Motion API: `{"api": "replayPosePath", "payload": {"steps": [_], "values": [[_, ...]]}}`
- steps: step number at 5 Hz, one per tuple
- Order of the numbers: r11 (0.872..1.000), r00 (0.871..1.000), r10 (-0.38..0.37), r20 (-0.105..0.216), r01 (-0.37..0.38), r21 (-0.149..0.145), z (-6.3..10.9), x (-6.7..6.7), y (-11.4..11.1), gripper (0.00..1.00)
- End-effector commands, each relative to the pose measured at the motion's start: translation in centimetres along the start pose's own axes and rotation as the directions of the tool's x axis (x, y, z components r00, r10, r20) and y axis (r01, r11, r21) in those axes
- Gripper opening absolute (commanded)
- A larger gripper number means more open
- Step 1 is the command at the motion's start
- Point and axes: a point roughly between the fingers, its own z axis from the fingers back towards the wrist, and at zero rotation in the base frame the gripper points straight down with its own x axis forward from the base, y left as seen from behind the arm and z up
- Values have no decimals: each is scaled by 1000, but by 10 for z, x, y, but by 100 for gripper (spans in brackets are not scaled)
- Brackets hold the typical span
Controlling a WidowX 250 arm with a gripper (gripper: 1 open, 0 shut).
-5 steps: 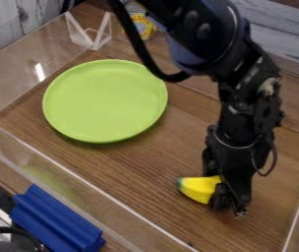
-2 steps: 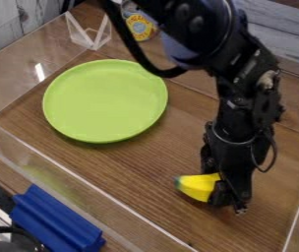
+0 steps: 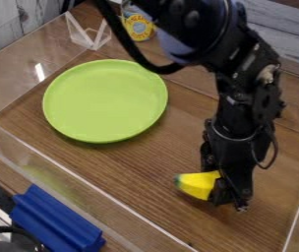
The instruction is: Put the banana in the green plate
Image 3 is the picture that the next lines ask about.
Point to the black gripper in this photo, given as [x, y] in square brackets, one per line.
[234, 157]

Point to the yellow toy banana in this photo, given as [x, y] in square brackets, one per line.
[197, 184]

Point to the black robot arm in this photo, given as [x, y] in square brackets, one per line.
[206, 33]

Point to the green round plate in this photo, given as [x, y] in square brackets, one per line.
[105, 101]

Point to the blue plastic block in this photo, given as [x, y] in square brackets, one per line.
[62, 229]

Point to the clear acrylic tray wall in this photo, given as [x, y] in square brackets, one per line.
[106, 195]

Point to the clear acrylic triangle bracket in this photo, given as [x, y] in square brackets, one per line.
[90, 38]

